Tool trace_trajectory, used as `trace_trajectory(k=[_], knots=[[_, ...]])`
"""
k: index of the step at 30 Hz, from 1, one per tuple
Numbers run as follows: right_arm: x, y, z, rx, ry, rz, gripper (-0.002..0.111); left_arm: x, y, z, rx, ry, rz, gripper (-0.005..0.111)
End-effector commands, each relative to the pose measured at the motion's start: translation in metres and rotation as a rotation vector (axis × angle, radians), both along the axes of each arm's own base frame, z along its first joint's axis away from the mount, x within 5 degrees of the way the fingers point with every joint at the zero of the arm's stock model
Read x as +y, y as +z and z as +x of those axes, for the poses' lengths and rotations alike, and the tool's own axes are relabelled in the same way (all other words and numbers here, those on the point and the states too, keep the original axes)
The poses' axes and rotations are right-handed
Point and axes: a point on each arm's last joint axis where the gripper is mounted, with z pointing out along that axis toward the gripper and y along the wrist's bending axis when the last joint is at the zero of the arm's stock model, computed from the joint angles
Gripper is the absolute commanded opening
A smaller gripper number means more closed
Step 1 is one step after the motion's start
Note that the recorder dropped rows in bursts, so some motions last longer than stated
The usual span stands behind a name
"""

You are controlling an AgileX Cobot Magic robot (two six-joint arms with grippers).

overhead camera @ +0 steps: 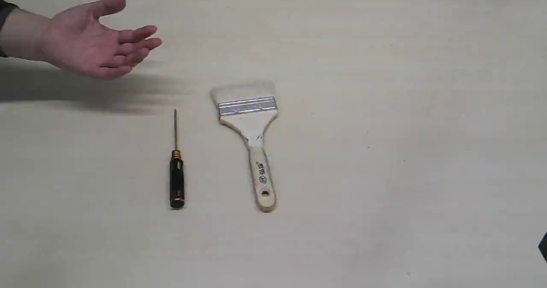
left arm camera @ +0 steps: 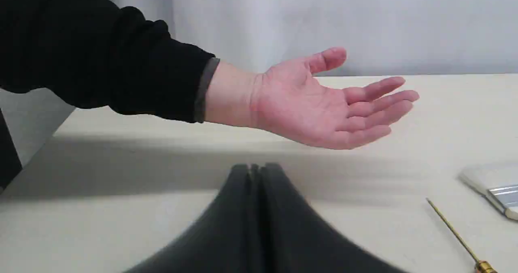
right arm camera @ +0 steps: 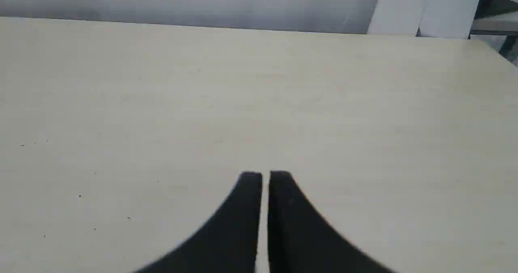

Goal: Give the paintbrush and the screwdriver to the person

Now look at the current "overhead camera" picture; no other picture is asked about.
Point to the open human hand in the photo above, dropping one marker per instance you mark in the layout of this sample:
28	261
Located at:
75	40

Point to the wide wooden paint brush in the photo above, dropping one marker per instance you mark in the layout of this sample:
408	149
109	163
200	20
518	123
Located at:
249	109

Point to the forearm with dark sleeve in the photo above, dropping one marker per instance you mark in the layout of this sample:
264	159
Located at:
21	33

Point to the dark object at edge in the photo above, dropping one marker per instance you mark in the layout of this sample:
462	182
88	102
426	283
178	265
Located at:
542	246

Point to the black gold handled screwdriver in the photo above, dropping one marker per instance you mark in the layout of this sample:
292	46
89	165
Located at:
176	173

